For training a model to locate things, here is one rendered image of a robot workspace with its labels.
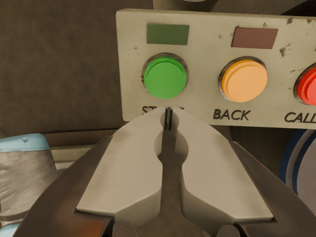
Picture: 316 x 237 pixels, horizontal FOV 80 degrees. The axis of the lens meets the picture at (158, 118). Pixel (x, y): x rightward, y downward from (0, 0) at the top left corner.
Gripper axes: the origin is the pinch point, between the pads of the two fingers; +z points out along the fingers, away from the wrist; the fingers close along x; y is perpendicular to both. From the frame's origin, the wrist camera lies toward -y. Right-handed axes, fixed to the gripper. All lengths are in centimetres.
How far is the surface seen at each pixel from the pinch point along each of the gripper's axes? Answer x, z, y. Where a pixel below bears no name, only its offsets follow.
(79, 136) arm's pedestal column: -33, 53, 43
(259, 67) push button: 8.2, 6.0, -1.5
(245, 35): 6.5, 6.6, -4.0
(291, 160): 27.7, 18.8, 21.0
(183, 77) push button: 1.5, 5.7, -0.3
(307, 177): 30.6, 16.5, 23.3
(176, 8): 1.4, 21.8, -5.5
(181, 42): 1.1, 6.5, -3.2
